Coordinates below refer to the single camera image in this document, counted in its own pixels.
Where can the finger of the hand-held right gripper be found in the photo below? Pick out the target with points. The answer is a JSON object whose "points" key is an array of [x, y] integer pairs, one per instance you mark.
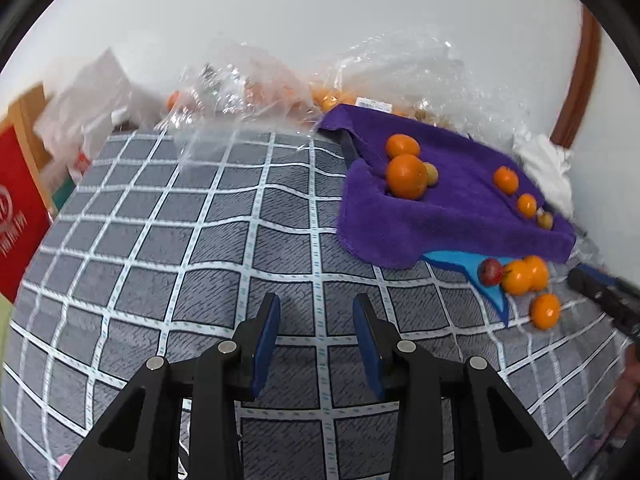
{"points": [[607, 276], [600, 294]]}

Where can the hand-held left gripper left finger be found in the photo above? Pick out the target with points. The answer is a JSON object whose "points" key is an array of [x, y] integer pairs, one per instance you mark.
{"points": [[265, 340]]}

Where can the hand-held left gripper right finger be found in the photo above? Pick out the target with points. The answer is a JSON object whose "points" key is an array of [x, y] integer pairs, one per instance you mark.
{"points": [[370, 350]]}

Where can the small yellow fruit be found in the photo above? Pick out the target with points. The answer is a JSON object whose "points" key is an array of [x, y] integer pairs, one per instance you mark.
{"points": [[545, 220], [432, 174]]}

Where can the large orange mandarin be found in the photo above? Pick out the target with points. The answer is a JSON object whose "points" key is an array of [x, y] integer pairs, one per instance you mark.
{"points": [[407, 176]]}

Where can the person's right hand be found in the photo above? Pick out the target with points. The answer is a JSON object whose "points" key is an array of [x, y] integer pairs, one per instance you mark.
{"points": [[625, 390]]}

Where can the small red fruit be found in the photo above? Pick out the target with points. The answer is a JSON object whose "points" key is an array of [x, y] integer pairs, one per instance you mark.
{"points": [[491, 271]]}

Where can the grey checked bedsheet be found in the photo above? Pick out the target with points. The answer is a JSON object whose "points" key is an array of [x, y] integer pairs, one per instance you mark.
{"points": [[200, 240]]}

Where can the white crumpled cloth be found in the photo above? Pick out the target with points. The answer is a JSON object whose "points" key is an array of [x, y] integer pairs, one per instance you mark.
{"points": [[545, 165]]}

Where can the purple towel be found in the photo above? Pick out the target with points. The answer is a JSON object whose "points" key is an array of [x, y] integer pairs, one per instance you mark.
{"points": [[450, 230]]}

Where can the clear bag of mandarins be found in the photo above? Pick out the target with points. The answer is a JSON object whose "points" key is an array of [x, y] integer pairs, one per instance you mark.
{"points": [[327, 97]]}

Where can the red and white packet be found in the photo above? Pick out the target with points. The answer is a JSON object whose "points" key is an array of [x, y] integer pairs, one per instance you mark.
{"points": [[80, 164]]}

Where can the clear plastic bag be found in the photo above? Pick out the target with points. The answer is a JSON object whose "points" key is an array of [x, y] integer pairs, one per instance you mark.
{"points": [[250, 85]]}

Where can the mandarin inside clear bag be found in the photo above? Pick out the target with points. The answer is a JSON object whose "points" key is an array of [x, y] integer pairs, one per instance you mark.
{"points": [[173, 100]]}

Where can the light green cloth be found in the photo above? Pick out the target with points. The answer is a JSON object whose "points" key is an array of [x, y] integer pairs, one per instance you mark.
{"points": [[5, 325]]}

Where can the large clear plastic wrap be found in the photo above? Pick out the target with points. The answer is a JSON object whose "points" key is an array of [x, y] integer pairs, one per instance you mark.
{"points": [[430, 70]]}

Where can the red paper bag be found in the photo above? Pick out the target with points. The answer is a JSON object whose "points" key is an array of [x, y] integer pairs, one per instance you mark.
{"points": [[15, 230]]}

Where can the white plastic bag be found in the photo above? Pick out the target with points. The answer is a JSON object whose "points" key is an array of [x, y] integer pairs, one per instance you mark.
{"points": [[95, 105]]}

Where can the light wooden furniture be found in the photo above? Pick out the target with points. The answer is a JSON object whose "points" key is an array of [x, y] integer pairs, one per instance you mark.
{"points": [[30, 105]]}

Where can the brown wooden door frame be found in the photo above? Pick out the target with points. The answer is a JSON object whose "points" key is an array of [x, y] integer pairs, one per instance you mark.
{"points": [[582, 70]]}

